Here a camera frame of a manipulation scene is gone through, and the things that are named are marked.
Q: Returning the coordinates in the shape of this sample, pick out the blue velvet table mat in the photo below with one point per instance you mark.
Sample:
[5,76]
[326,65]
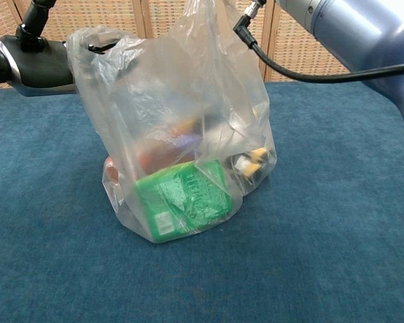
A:
[323,218]

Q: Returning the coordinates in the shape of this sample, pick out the round red can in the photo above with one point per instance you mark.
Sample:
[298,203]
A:
[112,171]

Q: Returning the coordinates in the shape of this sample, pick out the black yellow white toy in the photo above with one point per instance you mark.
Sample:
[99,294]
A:
[250,163]

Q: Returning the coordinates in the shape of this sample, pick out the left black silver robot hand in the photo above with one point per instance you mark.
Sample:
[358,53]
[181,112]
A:
[40,70]

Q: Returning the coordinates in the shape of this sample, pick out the woven rattan screen panel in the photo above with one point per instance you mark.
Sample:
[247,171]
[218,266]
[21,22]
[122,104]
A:
[3,20]
[97,13]
[161,17]
[289,50]

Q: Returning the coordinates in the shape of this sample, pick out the translucent plastic shopping bag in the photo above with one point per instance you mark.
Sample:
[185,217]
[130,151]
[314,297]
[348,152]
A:
[175,87]

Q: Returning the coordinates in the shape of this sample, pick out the green printed carton box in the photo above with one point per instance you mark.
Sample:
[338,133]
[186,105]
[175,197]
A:
[188,198]

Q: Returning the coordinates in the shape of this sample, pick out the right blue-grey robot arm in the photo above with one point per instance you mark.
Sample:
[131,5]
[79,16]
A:
[363,37]

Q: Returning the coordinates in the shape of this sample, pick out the red brown package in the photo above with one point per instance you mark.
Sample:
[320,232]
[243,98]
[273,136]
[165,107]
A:
[185,134]

